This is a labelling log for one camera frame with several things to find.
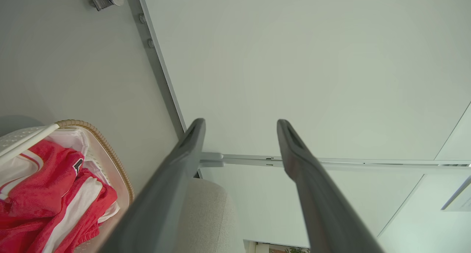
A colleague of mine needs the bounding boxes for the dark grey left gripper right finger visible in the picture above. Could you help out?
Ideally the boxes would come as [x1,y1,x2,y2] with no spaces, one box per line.
[277,119,385,253]

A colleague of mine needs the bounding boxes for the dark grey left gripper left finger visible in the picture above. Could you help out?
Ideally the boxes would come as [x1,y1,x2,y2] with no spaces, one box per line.
[99,118,206,253]

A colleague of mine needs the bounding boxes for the red and white garment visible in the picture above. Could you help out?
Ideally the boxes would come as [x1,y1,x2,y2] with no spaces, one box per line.
[0,140,118,253]

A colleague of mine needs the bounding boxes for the white basket with woven rim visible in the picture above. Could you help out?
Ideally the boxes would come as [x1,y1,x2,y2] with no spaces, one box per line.
[0,119,135,253]

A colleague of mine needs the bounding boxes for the grey metal horizontal rail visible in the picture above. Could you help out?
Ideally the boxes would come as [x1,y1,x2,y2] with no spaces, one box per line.
[200,152,471,175]

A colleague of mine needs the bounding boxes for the grey metal frame post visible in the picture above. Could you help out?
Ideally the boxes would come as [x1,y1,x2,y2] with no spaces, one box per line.
[123,0,188,139]

